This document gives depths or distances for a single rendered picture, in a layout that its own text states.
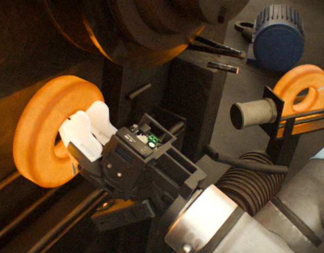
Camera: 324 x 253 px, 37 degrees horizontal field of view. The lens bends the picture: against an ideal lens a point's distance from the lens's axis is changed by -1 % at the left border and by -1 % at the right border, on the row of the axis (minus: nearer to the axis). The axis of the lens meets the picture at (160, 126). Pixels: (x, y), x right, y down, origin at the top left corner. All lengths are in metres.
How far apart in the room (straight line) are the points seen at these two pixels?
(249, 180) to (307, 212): 0.48
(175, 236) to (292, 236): 0.18
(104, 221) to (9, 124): 0.18
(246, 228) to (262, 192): 0.60
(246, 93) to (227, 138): 0.51
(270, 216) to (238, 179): 0.46
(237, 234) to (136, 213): 0.13
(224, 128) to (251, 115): 1.25
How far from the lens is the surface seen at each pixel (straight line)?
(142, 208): 0.61
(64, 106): 0.63
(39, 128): 0.61
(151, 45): 0.68
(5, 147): 0.70
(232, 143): 2.25
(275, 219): 0.68
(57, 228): 0.72
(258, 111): 1.11
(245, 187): 1.13
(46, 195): 0.78
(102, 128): 0.65
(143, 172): 0.58
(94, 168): 0.61
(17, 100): 0.68
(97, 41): 0.60
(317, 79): 1.17
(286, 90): 1.13
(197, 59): 1.01
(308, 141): 2.45
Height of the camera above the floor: 1.21
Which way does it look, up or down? 32 degrees down
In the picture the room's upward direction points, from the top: 10 degrees clockwise
